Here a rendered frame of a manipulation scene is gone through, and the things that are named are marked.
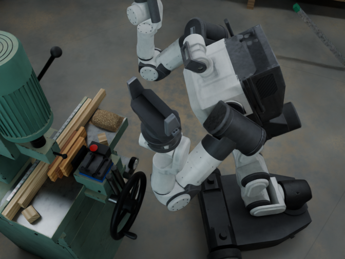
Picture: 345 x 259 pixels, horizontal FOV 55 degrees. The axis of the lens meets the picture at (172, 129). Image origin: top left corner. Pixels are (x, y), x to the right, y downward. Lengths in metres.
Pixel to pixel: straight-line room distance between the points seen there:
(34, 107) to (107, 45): 2.33
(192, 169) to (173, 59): 0.50
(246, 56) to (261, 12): 2.78
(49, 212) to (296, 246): 1.53
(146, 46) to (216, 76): 0.38
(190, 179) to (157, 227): 1.23
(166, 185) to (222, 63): 0.42
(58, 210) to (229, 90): 0.78
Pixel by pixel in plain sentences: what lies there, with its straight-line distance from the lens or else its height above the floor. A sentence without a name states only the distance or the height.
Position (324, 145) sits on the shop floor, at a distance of 2.75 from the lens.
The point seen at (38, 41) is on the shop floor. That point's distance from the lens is 3.58.
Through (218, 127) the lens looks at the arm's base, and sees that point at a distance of 0.92.
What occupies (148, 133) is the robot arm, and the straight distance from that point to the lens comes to 0.73.
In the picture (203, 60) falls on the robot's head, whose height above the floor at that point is 1.43.
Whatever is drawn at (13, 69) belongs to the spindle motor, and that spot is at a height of 1.48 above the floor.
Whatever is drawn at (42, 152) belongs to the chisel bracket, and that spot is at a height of 1.07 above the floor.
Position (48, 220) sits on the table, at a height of 0.90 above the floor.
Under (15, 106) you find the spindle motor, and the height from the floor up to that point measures 1.37.
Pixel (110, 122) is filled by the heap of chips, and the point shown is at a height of 0.93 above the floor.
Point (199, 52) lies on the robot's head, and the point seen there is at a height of 1.43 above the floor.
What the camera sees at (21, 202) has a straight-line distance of 1.37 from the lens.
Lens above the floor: 2.08
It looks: 53 degrees down
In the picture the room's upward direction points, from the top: straight up
